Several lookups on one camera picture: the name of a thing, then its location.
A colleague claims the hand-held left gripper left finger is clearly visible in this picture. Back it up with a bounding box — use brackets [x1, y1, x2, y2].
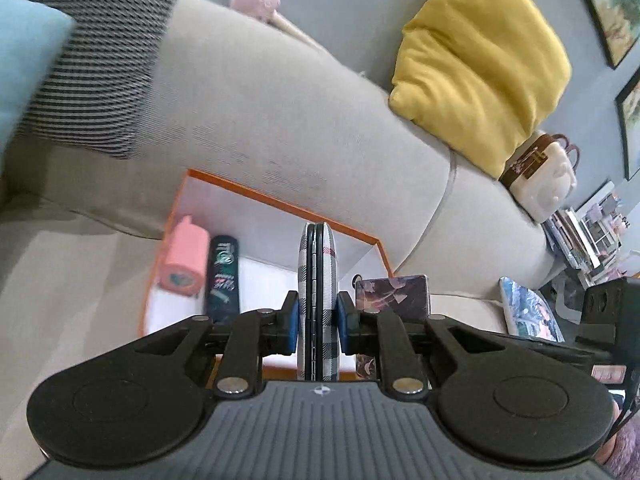
[134, 290, 301, 397]

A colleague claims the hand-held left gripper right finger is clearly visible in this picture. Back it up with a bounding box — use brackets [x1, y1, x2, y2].
[336, 291, 501, 397]

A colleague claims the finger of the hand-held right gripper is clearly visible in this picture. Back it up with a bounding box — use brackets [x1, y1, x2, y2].
[505, 331, 614, 364]

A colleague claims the plaid glasses case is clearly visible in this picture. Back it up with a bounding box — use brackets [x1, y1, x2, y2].
[296, 221, 341, 382]

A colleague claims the dark printed card box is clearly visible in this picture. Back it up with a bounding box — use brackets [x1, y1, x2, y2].
[354, 274, 431, 379]

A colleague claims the dark green shampoo bottle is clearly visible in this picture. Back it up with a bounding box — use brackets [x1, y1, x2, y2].
[204, 234, 241, 324]

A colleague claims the orange cardboard box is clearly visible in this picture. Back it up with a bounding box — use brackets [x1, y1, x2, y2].
[137, 169, 398, 382]

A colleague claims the pink bottle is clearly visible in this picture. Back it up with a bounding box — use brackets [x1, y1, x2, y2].
[159, 215, 210, 299]

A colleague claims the blue patterned pouch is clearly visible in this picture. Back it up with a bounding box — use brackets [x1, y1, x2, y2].
[498, 276, 566, 344]

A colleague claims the purple fuzzy clothing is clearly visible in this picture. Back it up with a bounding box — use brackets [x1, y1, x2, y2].
[602, 417, 640, 480]

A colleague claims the beige sofa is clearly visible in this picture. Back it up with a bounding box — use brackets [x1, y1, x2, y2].
[0, 0, 566, 466]

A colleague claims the yellow cushion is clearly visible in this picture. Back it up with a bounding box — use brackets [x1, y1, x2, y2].
[389, 0, 574, 180]

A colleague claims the black and white patterned cushion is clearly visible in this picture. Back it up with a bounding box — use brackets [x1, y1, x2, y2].
[0, 0, 194, 161]

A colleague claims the light blue cushion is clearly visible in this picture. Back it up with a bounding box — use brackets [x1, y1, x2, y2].
[0, 0, 77, 137]

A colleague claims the white handbag with brown strap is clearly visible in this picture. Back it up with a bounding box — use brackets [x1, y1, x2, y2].
[498, 130, 582, 224]

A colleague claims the small framed wall picture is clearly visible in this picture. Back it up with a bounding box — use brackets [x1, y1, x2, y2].
[614, 67, 640, 181]

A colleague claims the large framed wall picture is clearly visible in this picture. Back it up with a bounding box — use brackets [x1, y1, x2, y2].
[565, 0, 640, 71]

